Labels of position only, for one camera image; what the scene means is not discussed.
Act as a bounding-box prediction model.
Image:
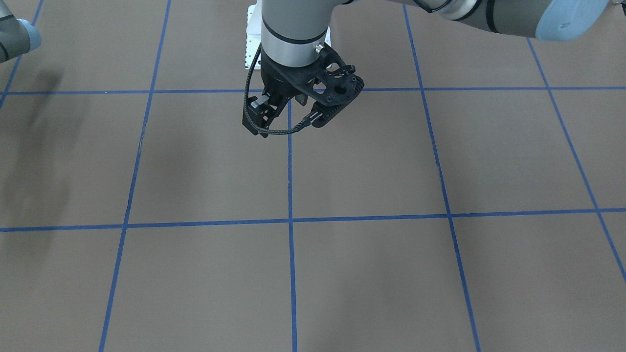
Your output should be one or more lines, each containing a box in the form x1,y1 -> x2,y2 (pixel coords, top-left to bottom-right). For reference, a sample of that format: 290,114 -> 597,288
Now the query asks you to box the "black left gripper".
242,49 -> 319,138

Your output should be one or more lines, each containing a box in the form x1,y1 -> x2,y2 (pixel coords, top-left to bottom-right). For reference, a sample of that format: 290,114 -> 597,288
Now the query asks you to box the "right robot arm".
0,14 -> 42,63

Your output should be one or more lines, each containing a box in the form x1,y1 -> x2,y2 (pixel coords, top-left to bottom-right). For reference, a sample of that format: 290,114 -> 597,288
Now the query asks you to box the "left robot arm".
242,0 -> 608,138

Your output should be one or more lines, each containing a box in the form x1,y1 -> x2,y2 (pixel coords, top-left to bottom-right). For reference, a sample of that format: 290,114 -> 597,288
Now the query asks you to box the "brown table mat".
1,0 -> 625,352

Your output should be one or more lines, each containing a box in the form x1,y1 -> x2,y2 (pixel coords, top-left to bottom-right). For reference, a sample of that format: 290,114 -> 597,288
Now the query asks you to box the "braided black camera cable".
243,45 -> 323,136

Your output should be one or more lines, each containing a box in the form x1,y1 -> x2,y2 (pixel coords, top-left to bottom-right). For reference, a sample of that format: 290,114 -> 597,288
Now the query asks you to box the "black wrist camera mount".
284,44 -> 364,129

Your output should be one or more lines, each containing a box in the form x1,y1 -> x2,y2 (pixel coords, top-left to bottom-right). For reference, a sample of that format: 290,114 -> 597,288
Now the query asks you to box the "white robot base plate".
243,5 -> 331,70

